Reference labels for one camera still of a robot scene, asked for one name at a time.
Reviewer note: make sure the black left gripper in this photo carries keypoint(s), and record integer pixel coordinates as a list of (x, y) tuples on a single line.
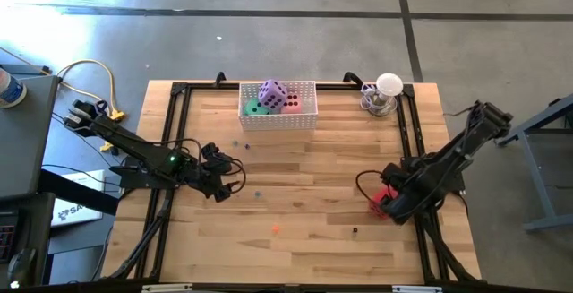
[(206, 169)]

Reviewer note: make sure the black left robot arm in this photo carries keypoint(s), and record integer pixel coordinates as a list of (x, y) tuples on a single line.
[(130, 143)]

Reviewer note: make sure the large green foam die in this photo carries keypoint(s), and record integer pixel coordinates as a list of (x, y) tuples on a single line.
[(255, 108)]

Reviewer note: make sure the large red foam die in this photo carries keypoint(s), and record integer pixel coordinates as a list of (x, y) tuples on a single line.
[(377, 201)]

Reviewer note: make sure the silver aluminium strut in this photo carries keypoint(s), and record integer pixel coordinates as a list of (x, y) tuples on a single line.
[(416, 289), (168, 288)]

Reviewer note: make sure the black flat panel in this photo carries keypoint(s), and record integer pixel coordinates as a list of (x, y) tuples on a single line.
[(67, 187)]

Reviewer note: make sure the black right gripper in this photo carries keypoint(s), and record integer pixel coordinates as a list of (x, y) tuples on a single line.
[(414, 194)]

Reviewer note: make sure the black aluminium table frame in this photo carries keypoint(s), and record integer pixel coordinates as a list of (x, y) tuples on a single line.
[(181, 114)]

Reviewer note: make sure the white perforated metal basket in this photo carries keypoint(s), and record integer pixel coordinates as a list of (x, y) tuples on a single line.
[(277, 123)]

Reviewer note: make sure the black computer mouse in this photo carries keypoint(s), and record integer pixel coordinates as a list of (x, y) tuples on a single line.
[(20, 264)]

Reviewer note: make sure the blue-grey metal table frame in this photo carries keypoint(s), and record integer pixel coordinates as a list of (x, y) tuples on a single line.
[(528, 123)]

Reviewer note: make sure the grey side desk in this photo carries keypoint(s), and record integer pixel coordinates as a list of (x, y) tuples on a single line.
[(22, 149)]

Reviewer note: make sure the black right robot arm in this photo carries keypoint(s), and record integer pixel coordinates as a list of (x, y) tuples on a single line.
[(452, 158)]

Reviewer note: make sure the white mushroom-shaped lamp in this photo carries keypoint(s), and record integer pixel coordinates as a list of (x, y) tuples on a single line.
[(388, 84)]

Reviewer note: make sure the white printed box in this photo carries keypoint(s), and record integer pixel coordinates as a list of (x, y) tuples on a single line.
[(76, 203)]

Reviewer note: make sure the red backlit keyboard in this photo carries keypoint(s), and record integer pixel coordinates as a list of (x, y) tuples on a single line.
[(6, 239)]

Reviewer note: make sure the large purple foam die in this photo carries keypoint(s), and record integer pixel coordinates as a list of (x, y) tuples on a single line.
[(273, 93)]

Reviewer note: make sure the large pink foam die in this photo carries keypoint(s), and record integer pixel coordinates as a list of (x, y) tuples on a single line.
[(293, 105)]

